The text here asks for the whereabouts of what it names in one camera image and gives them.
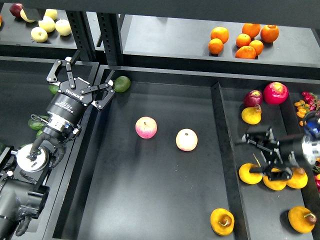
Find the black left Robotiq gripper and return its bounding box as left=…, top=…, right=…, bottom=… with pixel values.
left=41, top=49, right=116, bottom=141

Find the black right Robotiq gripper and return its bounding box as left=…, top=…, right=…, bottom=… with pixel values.
left=237, top=127, right=313, bottom=181

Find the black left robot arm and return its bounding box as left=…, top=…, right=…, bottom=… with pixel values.
left=0, top=53, right=115, bottom=240

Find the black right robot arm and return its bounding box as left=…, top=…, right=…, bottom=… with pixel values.
left=242, top=110, right=320, bottom=181

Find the green avocado upper left tray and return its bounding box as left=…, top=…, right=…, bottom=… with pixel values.
left=48, top=85, right=59, bottom=95

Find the green avocado tray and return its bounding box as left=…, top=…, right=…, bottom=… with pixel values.
left=48, top=85, right=59, bottom=95
left=20, top=143, right=30, bottom=149
left=36, top=130, right=43, bottom=138
left=27, top=114, right=49, bottom=131

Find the yellow pear with long stem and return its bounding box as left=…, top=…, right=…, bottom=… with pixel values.
left=238, top=153, right=263, bottom=185

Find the yellow pear middle right tray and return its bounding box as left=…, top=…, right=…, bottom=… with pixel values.
left=262, top=175, right=288, bottom=191

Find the green avocado at tray corner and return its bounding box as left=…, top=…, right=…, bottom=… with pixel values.
left=113, top=76, right=131, bottom=93

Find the pale yellow pear front left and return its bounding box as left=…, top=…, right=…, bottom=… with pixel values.
left=30, top=27, right=48, bottom=43

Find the pale yellow pear centre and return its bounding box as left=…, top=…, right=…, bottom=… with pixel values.
left=38, top=16, right=56, bottom=33

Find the pale yellow pear back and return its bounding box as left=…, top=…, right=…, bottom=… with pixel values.
left=44, top=8, right=58, bottom=21

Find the green avocado lower left tray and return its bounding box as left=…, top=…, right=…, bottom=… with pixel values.
left=20, top=143, right=30, bottom=149

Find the small dark red apple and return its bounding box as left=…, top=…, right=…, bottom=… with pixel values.
left=243, top=89, right=263, bottom=108

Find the large red apple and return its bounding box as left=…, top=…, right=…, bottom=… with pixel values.
left=262, top=82, right=289, bottom=105

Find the cherry tomato bunch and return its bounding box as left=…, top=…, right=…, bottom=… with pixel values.
left=294, top=91, right=320, bottom=127

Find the pink red apple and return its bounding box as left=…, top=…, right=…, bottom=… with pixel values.
left=135, top=116, right=158, bottom=139

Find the pale pink apple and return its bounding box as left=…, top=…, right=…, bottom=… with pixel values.
left=175, top=128, right=198, bottom=152

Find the dark red apple on shelf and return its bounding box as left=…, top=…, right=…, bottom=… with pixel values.
left=9, top=3, right=23, bottom=18

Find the orange front of group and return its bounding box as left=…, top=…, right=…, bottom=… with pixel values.
left=235, top=45, right=256, bottom=59

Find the orange of group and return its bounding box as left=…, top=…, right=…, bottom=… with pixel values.
left=208, top=38, right=224, bottom=55
left=210, top=26, right=229, bottom=44
left=235, top=45, right=256, bottom=59

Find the black centre tray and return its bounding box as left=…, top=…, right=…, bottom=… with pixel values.
left=42, top=64, right=251, bottom=240

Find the orange lower right small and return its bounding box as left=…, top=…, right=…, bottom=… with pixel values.
left=249, top=40, right=264, bottom=56

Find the small orange centre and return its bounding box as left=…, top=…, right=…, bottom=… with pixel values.
left=236, top=33, right=252, bottom=48

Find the orange lower left of group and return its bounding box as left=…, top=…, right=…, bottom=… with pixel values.
left=208, top=38, right=224, bottom=55

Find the orange top right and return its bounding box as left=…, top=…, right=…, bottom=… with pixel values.
left=260, top=25, right=280, bottom=43

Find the orange top centre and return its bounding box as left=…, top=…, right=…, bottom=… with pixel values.
left=242, top=23, right=261, bottom=39

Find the orange top left of group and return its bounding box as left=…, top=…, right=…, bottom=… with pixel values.
left=210, top=26, right=229, bottom=44

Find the black perforated shelf post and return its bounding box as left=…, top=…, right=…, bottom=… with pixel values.
left=96, top=12, right=124, bottom=66

